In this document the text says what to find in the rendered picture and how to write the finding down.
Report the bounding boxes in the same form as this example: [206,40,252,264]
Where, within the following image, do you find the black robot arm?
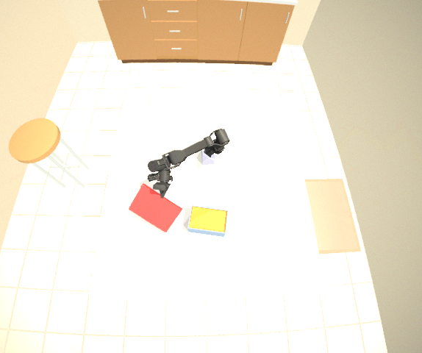
[147,128,230,182]

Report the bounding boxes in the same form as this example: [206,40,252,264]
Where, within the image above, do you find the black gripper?
[153,170,173,199]

